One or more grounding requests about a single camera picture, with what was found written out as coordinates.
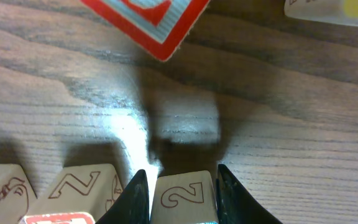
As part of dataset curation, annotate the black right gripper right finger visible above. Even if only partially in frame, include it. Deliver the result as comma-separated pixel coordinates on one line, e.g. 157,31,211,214
216,164,282,224

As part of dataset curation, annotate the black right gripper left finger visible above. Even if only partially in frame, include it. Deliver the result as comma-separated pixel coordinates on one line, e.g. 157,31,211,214
96,169,150,224

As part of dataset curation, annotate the red I block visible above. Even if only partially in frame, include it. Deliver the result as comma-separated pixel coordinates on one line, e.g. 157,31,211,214
24,164,123,224

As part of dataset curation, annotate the blue 2 block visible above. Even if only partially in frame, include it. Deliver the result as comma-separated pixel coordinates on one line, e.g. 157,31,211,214
150,170,218,224

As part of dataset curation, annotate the red A block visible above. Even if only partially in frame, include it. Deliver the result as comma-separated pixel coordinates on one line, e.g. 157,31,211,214
0,164,37,224

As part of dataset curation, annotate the red E block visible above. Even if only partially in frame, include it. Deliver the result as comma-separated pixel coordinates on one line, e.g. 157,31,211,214
82,0,209,62

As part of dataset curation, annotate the yellow O block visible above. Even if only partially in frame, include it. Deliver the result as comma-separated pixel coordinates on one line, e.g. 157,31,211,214
283,0,358,27

